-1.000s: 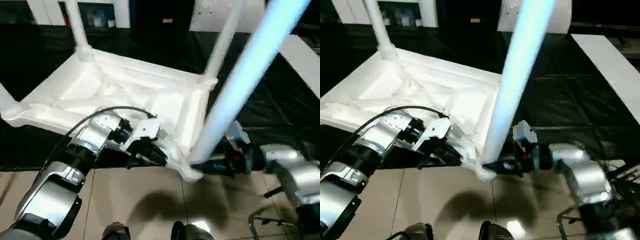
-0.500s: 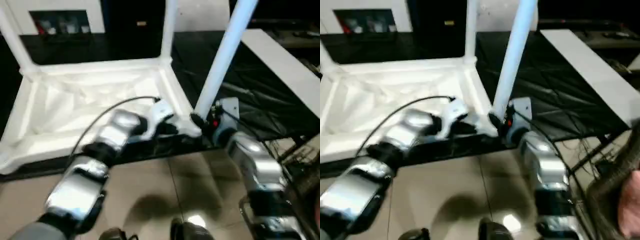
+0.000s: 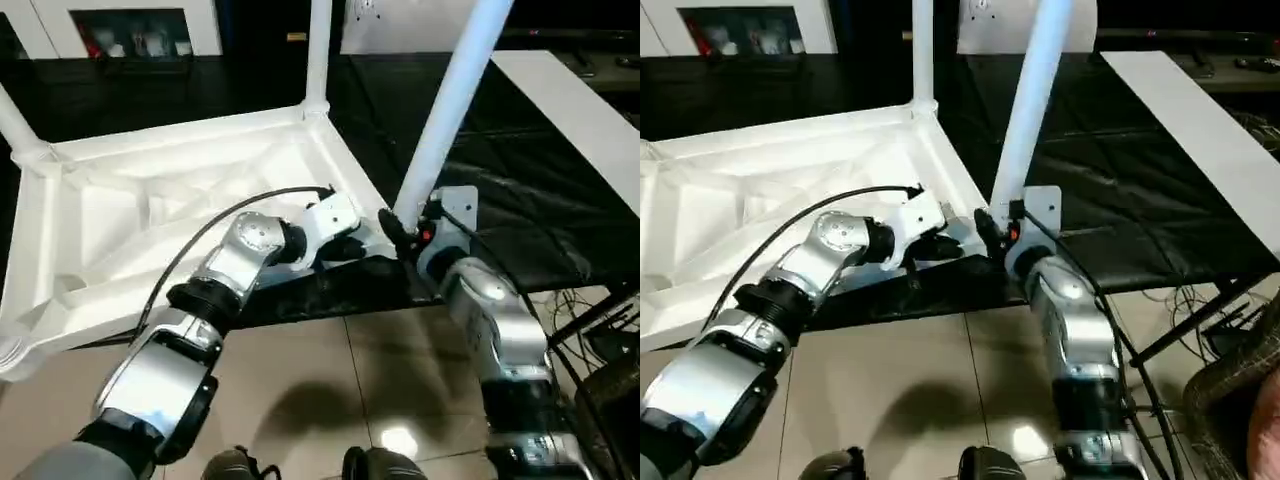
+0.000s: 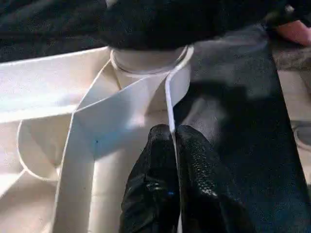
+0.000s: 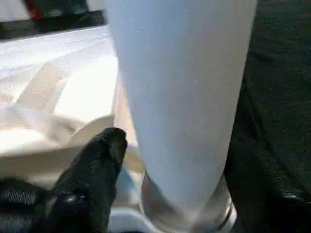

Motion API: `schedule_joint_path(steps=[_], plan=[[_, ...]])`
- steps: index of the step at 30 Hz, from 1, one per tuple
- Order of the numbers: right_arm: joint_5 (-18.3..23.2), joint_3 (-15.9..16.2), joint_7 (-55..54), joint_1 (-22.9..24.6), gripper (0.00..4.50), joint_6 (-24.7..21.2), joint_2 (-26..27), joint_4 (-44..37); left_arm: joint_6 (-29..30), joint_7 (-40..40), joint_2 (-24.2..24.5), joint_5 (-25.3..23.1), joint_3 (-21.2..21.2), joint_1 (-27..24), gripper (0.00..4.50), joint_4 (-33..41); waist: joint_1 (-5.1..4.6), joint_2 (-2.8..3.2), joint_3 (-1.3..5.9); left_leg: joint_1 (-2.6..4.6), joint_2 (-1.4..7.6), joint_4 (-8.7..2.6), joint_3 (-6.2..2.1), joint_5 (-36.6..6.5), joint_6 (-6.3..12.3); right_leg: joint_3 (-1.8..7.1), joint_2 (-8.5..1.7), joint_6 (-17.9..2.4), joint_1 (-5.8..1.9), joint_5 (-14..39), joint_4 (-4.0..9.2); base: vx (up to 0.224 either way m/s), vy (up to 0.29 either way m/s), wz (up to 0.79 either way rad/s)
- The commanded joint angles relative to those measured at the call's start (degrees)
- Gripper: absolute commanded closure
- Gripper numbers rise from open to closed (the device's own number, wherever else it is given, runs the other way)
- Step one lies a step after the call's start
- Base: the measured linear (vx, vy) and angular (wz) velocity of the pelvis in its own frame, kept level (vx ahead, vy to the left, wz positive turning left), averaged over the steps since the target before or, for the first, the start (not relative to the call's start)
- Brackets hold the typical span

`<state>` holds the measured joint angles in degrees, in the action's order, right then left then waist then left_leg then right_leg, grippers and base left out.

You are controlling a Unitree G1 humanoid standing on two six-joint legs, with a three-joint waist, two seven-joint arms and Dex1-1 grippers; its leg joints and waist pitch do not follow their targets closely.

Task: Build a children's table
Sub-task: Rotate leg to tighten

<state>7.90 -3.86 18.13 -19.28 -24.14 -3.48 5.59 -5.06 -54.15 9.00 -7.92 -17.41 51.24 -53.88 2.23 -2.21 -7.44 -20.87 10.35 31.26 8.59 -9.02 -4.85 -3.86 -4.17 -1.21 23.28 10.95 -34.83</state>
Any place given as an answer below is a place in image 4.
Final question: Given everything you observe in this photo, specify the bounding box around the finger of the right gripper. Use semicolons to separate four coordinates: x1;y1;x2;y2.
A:
104;0;270;50

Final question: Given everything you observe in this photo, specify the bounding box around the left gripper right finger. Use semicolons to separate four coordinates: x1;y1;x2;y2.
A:
176;125;253;233

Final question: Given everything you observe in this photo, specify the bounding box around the white plastic table leg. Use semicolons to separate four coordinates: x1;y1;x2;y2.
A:
109;45;195;73

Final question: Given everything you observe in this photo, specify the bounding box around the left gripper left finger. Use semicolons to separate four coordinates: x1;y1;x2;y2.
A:
119;124;181;233

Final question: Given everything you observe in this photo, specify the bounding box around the black work mat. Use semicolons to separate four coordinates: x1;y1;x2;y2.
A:
0;0;311;233

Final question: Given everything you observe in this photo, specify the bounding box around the white plastic table top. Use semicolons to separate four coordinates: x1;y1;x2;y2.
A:
0;45;195;233

